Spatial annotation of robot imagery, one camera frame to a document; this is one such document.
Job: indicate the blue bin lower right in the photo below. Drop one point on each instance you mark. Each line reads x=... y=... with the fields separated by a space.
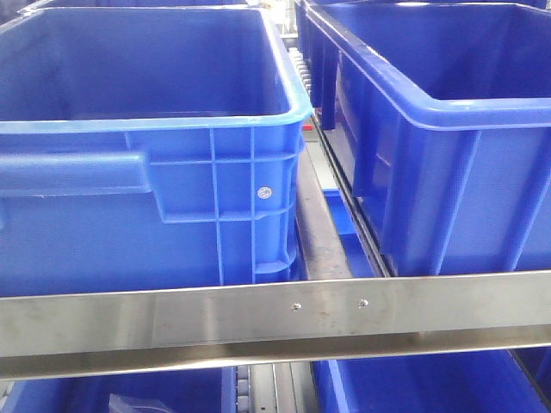
x=486 y=381

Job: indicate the stainless steel shelf rail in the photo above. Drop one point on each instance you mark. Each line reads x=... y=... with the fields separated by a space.
x=101 y=333

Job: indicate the large blue crate right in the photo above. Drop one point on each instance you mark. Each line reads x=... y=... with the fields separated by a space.
x=439 y=116

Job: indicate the blue bin lower left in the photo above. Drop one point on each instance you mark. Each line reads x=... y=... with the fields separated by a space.
x=202 y=390

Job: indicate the large blue crate left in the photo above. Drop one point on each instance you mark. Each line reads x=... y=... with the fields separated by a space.
x=147 y=148

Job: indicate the large blue crate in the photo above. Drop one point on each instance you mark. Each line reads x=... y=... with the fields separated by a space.
x=439 y=116
x=147 y=148

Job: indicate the steel roller divider rail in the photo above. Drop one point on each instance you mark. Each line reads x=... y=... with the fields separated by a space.
x=334 y=237

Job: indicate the blue bin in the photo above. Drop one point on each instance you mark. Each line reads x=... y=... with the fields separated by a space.
x=202 y=390
x=486 y=381

